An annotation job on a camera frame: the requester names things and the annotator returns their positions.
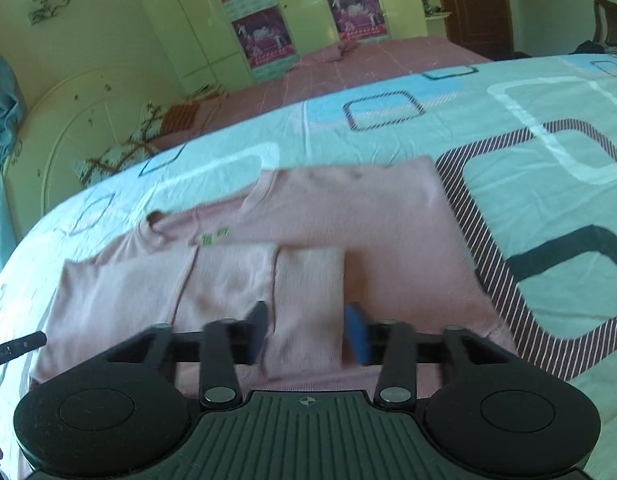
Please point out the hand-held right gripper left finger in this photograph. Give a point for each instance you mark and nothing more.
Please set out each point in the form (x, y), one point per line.
(257, 332)

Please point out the patterned light bedsheet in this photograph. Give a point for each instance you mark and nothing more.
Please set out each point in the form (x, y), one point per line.
(538, 185)

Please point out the brown wooden door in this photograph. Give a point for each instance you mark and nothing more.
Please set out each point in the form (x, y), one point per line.
(476, 5)

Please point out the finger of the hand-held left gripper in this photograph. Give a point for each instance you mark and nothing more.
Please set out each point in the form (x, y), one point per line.
(18, 346)

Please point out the white floral pillow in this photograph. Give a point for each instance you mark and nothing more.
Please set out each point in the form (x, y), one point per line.
(123, 152)

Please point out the brown wooden chair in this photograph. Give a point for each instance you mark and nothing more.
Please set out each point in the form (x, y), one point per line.
(610, 22)

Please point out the pink knit sweater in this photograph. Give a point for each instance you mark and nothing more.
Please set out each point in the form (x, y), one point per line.
(338, 210)

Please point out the orange woven cushion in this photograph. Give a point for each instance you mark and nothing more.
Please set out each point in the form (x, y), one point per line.
(181, 117)

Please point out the cream floral headboard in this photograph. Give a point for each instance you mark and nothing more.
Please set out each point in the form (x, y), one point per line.
(78, 125)

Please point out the crumpled pink cloth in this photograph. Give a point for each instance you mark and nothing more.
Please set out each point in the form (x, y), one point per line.
(336, 51)

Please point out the pink checked bedspread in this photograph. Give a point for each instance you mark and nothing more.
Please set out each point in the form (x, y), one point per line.
(368, 77)

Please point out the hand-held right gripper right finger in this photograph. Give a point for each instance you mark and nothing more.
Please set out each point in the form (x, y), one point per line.
(357, 335)

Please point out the pale yellow wardrobe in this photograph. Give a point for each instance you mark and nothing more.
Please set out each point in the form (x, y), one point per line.
(188, 15)

